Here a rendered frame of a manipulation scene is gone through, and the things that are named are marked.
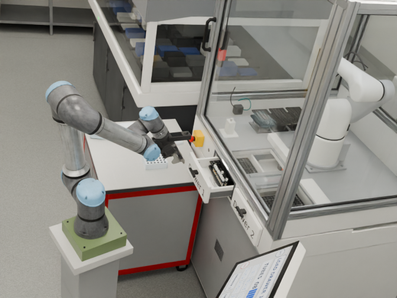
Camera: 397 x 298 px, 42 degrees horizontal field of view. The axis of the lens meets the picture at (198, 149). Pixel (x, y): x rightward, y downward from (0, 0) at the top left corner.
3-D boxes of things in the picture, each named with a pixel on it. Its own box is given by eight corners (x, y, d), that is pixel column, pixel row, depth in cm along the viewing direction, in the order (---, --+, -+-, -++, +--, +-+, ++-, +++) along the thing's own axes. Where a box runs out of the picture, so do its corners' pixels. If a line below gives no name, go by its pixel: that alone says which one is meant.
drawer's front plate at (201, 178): (204, 204, 252) (208, 186, 246) (186, 168, 274) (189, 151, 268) (208, 203, 253) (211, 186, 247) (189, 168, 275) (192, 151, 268)
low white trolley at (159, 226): (96, 291, 300) (101, 190, 258) (79, 219, 347) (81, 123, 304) (189, 275, 321) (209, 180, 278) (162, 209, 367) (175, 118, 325)
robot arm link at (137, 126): (127, 144, 221) (147, 128, 222) (116, 130, 228) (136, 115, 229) (135, 154, 226) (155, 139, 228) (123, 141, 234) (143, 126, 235)
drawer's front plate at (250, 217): (254, 246, 233) (259, 229, 227) (230, 204, 255) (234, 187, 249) (257, 246, 234) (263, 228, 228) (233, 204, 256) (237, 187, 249)
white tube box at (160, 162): (145, 169, 277) (145, 164, 275) (142, 160, 283) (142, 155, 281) (167, 168, 281) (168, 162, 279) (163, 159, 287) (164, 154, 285)
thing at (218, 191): (207, 199, 253) (209, 189, 250) (191, 167, 273) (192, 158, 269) (279, 191, 268) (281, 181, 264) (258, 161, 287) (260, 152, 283)
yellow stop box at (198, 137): (194, 147, 287) (196, 136, 283) (190, 140, 293) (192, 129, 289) (202, 146, 289) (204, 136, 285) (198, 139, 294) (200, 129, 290)
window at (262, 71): (270, 219, 224) (337, 5, 170) (204, 115, 288) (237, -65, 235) (272, 218, 224) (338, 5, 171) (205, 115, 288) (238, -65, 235)
